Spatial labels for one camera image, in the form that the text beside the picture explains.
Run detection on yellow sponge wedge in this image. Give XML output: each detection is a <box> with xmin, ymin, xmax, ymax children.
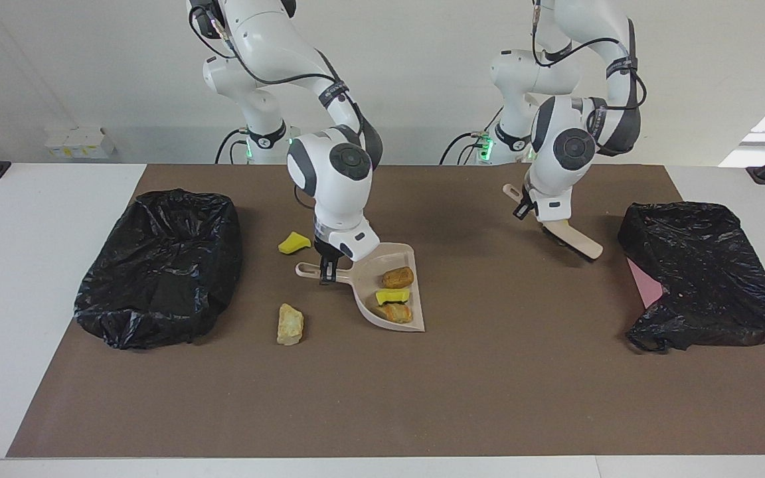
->
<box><xmin>278</xmin><ymin>231</ymin><xmax>312</xmax><ymax>256</ymax></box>

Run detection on beige plastic dustpan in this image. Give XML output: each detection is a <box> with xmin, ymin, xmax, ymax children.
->
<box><xmin>295</xmin><ymin>242</ymin><xmax>426</xmax><ymax>333</ymax></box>

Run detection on long beige sponge piece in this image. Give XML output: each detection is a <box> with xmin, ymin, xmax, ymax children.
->
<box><xmin>277</xmin><ymin>303</ymin><xmax>305</xmax><ymax>347</ymax></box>

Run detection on beige brush with black bristles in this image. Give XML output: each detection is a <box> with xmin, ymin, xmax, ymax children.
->
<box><xmin>503</xmin><ymin>183</ymin><xmax>604</xmax><ymax>262</ymax></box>

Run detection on brown sponge lump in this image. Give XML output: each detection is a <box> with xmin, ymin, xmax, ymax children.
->
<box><xmin>382</xmin><ymin>266</ymin><xmax>416</xmax><ymax>290</ymax></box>

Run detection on orange tinted beige sponge piece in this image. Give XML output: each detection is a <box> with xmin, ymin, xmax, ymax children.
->
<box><xmin>382</xmin><ymin>302</ymin><xmax>414</xmax><ymax>325</ymax></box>

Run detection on pink plastic bin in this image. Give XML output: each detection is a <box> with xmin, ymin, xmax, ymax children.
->
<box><xmin>626</xmin><ymin>258</ymin><xmax>665</xmax><ymax>309</ymax></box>

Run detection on black bag lined bin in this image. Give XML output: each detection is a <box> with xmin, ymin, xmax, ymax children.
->
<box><xmin>74</xmin><ymin>189</ymin><xmax>244</xmax><ymax>351</ymax></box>

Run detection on brown table mat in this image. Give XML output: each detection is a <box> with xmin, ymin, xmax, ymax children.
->
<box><xmin>6</xmin><ymin>164</ymin><xmax>765</xmax><ymax>459</ymax></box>

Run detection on white power strip box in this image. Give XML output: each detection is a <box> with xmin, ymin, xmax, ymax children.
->
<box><xmin>44</xmin><ymin>126</ymin><xmax>116</xmax><ymax>160</ymax></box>

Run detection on black left base cable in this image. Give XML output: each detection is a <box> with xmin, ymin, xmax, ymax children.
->
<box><xmin>440</xmin><ymin>129</ymin><xmax>493</xmax><ymax>165</ymax></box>

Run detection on black base cable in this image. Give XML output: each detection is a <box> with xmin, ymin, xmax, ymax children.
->
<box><xmin>215</xmin><ymin>128</ymin><xmax>248</xmax><ymax>165</ymax></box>
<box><xmin>440</xmin><ymin>129</ymin><xmax>493</xmax><ymax>165</ymax></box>

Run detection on black right base cable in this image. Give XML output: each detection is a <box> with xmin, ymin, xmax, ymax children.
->
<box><xmin>215</xmin><ymin>128</ymin><xmax>248</xmax><ymax>165</ymax></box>

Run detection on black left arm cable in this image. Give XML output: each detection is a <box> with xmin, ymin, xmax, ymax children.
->
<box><xmin>532</xmin><ymin>0</ymin><xmax>649</xmax><ymax>114</ymax></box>

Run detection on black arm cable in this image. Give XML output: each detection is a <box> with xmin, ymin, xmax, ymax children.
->
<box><xmin>532</xmin><ymin>0</ymin><xmax>649</xmax><ymax>114</ymax></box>
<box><xmin>188</xmin><ymin>0</ymin><xmax>367</xmax><ymax>213</ymax></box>

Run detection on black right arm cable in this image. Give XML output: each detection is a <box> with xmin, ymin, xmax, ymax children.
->
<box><xmin>188</xmin><ymin>0</ymin><xmax>367</xmax><ymax>213</ymax></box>

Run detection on black bag with loop handle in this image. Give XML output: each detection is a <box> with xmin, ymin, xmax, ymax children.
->
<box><xmin>618</xmin><ymin>202</ymin><xmax>765</xmax><ymax>353</ymax></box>

